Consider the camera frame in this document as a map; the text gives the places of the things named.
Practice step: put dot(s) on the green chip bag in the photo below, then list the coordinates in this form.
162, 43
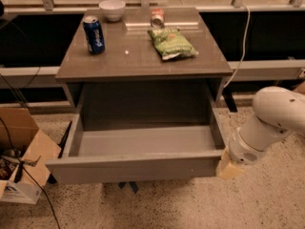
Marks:
171, 44

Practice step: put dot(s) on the grey top drawer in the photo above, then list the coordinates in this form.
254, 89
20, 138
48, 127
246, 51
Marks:
139, 132

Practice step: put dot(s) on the grey drawer cabinet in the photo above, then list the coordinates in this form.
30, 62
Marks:
130, 54

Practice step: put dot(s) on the cardboard box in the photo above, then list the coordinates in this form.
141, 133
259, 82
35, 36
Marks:
25, 149

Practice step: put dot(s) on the blue Pepsi can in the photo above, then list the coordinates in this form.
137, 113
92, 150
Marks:
94, 34

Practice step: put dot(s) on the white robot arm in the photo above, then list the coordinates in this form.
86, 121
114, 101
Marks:
277, 113

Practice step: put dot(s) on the white bowl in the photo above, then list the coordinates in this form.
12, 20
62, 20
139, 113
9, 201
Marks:
112, 10

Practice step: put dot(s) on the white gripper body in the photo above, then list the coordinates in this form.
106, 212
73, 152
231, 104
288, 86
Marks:
242, 152

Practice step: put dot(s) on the red white tipped can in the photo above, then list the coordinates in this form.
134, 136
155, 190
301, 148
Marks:
158, 18

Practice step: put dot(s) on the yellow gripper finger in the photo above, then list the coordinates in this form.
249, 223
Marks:
226, 168

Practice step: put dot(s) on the blue tape cross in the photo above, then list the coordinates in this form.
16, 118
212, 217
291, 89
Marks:
132, 184

